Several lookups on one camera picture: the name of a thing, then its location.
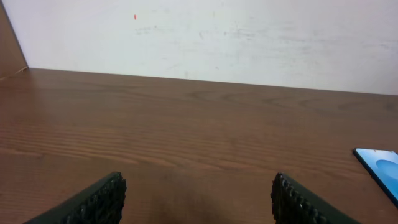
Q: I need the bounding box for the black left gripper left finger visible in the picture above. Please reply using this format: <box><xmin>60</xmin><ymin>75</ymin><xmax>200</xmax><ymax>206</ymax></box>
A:
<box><xmin>26</xmin><ymin>172</ymin><xmax>127</xmax><ymax>224</ymax></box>

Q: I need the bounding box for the blue Galaxy smartphone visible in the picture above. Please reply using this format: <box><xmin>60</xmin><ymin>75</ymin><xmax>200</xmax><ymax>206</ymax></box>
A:
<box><xmin>353</xmin><ymin>148</ymin><xmax>397</xmax><ymax>207</ymax></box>

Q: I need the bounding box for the brown wooden left panel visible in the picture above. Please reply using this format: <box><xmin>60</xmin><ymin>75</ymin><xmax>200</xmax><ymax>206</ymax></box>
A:
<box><xmin>0</xmin><ymin>1</ymin><xmax>28</xmax><ymax>79</ymax></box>

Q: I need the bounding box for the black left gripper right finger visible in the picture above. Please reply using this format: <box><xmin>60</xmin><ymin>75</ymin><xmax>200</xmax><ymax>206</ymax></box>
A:
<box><xmin>271</xmin><ymin>172</ymin><xmax>359</xmax><ymax>224</ymax></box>

